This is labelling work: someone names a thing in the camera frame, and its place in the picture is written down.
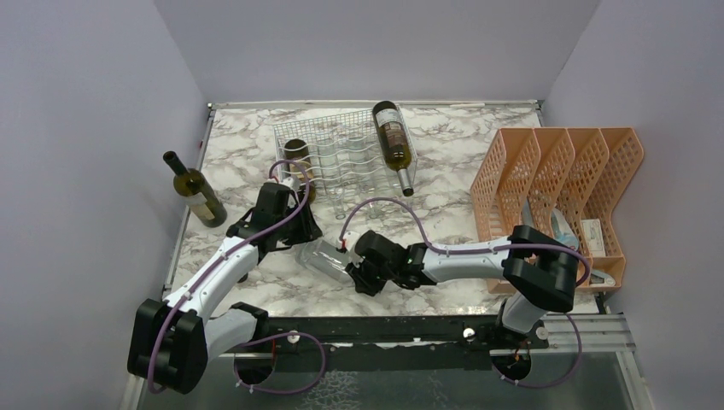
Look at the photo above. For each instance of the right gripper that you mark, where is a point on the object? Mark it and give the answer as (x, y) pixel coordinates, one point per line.
(362, 279)

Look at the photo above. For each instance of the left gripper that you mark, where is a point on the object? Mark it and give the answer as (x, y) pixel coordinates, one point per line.
(308, 231)

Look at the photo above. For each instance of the green wine bottle front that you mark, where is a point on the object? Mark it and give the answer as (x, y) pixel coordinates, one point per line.
(300, 164)

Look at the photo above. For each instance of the green wine bottle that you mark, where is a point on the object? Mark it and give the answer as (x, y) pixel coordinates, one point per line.
(197, 193)
(394, 142)
(300, 164)

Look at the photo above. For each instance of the clear bottle silver cap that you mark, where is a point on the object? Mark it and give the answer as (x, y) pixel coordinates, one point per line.
(325, 258)

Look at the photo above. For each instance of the green wine bottle back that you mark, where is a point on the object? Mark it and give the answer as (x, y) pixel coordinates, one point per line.
(197, 193)

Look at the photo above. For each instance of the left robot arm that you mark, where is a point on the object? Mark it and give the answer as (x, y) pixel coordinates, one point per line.
(174, 339)

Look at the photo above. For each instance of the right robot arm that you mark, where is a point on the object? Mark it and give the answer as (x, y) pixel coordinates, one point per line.
(542, 271)

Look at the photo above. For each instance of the blue white tape dispenser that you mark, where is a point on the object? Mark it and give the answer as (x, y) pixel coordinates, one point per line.
(562, 231)

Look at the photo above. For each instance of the orange plastic file organizer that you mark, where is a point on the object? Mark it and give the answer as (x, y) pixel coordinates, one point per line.
(581, 171)

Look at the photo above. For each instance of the white label card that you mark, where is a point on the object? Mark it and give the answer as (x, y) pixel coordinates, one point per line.
(593, 235)

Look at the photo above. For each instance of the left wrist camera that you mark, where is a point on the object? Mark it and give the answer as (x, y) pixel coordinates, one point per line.
(291, 182)

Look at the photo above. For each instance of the black front mounting rail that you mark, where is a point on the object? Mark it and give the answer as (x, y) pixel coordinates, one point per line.
(393, 343)

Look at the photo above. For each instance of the white wire wine rack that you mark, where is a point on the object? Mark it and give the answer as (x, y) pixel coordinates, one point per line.
(355, 132)

